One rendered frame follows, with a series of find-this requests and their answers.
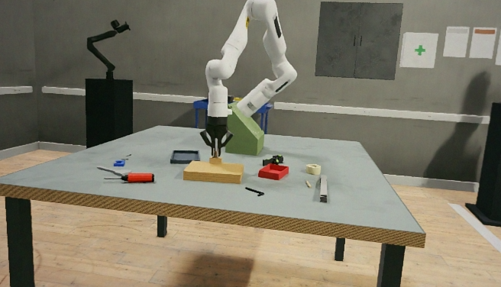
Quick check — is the red rectangular tray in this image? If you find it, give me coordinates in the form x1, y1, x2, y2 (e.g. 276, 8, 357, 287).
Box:
258, 164, 289, 180

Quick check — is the red-handled screwdriver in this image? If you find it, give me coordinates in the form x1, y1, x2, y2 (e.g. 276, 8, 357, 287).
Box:
108, 173, 154, 182

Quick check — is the tan wooden board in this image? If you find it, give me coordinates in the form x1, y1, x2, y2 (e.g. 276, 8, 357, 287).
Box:
183, 161, 244, 184

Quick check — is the small light wooden block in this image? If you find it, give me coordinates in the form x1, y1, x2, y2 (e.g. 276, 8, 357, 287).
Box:
209, 156, 222, 164

